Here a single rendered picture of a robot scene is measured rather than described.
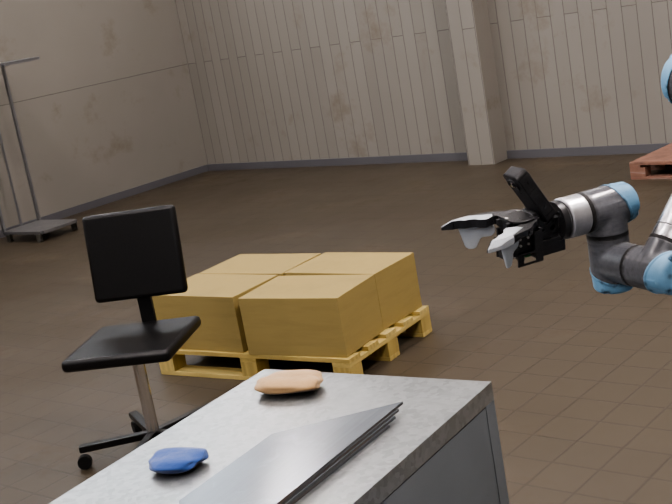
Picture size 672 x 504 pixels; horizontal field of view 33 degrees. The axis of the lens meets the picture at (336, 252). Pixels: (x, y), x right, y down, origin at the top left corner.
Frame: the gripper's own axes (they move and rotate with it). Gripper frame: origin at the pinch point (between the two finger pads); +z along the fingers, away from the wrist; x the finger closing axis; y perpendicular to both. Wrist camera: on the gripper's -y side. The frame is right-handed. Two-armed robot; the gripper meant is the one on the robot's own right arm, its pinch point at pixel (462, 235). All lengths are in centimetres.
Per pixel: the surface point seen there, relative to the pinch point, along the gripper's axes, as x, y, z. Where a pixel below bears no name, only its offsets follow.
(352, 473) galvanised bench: 7.0, 42.0, 22.6
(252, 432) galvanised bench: 40, 47, 30
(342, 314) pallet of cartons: 306, 153, -107
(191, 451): 34, 43, 44
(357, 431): 18.7, 41.2, 15.6
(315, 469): 9.0, 39.8, 28.8
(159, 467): 33, 43, 51
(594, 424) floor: 176, 171, -157
